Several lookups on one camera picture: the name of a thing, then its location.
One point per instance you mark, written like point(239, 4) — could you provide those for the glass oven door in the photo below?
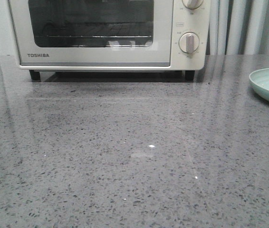
point(93, 32)

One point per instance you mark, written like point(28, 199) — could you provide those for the lower oven knob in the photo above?
point(189, 42)

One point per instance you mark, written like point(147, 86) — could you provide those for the oven knob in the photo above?
point(189, 42)
point(192, 4)

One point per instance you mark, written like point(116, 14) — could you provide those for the white Toshiba toaster oven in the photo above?
point(184, 20)

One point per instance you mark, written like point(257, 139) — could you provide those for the upper oven knob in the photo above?
point(192, 4)

